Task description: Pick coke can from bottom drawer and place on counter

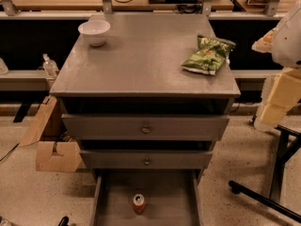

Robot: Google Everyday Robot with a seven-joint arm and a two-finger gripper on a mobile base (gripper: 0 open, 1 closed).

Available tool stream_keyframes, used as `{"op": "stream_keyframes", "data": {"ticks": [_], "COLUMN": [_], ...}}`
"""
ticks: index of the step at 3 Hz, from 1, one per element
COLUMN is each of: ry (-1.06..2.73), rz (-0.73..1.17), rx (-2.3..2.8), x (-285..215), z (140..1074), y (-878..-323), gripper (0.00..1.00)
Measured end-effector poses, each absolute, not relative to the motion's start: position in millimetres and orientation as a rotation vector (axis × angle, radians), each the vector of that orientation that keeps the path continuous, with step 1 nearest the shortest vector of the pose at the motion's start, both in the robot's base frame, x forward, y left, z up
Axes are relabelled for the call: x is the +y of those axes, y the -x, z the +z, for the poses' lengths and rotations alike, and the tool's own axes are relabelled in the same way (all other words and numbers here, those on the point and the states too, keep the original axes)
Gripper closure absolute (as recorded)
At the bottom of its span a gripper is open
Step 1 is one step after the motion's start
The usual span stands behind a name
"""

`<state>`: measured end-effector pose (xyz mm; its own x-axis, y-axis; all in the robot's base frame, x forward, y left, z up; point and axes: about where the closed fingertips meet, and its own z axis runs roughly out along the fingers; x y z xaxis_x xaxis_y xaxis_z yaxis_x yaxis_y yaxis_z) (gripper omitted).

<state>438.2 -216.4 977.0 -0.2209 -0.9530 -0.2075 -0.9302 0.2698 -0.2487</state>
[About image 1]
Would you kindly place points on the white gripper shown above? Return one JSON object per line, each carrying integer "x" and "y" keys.
{"x": 288, "y": 42}

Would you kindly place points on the red coke can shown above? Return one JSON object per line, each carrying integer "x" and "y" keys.
{"x": 139, "y": 203}

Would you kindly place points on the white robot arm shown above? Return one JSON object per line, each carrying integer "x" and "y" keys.
{"x": 284, "y": 41}

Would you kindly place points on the grey drawer cabinet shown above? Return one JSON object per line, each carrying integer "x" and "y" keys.
{"x": 138, "y": 71}

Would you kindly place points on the grey open bottom drawer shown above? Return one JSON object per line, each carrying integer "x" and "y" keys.
{"x": 171, "y": 198}

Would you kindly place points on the grey middle drawer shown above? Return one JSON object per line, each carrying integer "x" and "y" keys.
{"x": 143, "y": 159}

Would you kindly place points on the grey top drawer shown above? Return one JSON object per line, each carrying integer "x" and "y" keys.
{"x": 138, "y": 127}

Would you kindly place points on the black metal stand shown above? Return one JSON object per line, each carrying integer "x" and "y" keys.
{"x": 288, "y": 144}

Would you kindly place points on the green chip bag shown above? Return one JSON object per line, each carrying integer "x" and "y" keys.
{"x": 211, "y": 55}

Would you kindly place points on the white bowl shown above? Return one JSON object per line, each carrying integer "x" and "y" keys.
{"x": 94, "y": 31}

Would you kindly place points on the clear plastic bottle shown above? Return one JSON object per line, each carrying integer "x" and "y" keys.
{"x": 50, "y": 66}

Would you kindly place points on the cardboard box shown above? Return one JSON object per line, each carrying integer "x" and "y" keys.
{"x": 56, "y": 150}

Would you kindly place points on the wooden desk with cables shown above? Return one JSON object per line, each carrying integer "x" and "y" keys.
{"x": 118, "y": 5}

